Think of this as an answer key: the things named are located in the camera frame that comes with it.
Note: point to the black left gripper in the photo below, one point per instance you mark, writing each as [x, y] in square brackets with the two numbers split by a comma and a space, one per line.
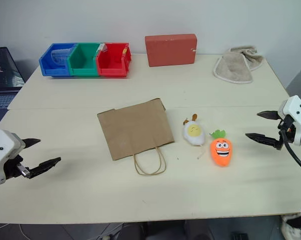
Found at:
[12, 167]

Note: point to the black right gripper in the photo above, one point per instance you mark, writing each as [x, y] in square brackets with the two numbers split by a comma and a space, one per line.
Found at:
[286, 125]

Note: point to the brown paper bag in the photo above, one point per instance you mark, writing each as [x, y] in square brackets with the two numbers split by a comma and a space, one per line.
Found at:
[135, 130]

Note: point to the orange carrot plush toy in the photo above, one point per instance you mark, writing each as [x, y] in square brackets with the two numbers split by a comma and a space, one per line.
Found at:
[221, 152]

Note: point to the beige towel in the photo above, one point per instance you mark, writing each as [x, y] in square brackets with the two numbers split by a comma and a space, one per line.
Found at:
[234, 67]

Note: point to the egg plush toy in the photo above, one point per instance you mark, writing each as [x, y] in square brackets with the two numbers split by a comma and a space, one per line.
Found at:
[194, 135]

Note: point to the blue plastic storage bin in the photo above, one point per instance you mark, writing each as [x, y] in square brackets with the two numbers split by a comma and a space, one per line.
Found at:
[54, 70]

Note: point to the dark laptop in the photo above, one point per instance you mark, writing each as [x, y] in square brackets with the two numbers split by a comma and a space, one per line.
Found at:
[3, 72]

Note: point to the green plastic storage bin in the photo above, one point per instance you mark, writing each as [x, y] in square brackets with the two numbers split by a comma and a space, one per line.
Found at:
[81, 70]

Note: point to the clear plastic cup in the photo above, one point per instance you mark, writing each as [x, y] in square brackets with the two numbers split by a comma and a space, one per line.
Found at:
[60, 56]

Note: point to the white rounded object under table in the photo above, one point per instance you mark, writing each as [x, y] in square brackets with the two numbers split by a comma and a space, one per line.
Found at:
[289, 230]

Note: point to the red plastic storage bin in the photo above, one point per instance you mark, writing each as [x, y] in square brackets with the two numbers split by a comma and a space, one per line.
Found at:
[111, 70]

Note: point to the red brick block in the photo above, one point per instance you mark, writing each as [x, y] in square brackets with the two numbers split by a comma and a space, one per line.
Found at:
[170, 51]

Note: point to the clear plastic wrapper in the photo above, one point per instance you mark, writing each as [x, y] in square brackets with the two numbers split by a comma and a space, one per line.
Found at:
[102, 48]

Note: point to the small yellow item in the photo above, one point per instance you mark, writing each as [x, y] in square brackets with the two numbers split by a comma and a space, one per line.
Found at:
[124, 51]

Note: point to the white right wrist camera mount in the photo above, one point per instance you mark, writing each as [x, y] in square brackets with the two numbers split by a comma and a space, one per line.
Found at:
[296, 108]

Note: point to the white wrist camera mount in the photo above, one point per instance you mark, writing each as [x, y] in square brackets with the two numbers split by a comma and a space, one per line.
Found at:
[1, 150]
[296, 108]

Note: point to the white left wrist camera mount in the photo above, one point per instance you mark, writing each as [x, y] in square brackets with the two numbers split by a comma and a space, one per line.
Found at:
[1, 150]

